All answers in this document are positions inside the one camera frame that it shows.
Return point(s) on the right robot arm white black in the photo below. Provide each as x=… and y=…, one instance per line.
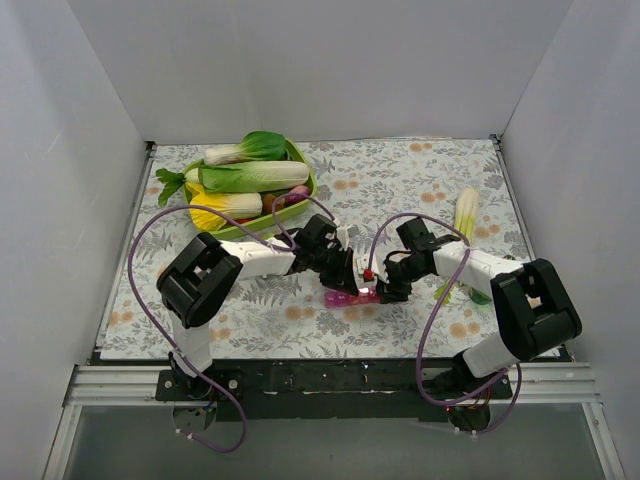
x=533, y=310

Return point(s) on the yellow cabbage toy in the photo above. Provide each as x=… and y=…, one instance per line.
x=236, y=206

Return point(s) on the long green napa cabbage toy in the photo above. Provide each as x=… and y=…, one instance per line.
x=253, y=176

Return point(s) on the bok choy toy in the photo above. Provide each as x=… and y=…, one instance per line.
x=255, y=146

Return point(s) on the purple onion toy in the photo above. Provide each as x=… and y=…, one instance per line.
x=297, y=194

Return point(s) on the floral table mat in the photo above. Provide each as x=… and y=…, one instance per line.
x=368, y=184

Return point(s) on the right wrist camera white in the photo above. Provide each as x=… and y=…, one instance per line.
x=362, y=271

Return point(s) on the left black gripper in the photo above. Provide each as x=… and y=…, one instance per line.
x=345, y=273

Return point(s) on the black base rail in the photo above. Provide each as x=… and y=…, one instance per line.
x=306, y=389

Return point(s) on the green plastic tray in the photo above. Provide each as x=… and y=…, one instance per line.
x=281, y=211

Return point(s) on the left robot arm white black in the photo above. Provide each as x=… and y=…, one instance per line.
x=195, y=285

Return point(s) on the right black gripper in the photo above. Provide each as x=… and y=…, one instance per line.
x=396, y=278

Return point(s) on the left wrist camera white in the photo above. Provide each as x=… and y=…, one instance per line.
x=347, y=232

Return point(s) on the green celery stalk toy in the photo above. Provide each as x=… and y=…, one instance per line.
x=466, y=209

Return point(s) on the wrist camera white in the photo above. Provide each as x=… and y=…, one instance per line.
x=362, y=271
x=347, y=232

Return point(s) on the pink weekly pill organizer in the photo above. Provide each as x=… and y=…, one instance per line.
x=335, y=299

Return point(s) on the white radish with leaves toy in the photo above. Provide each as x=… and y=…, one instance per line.
x=173, y=181

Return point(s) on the green round jar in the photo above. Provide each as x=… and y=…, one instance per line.
x=478, y=297

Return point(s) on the brown mushroom toy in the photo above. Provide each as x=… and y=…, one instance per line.
x=268, y=200

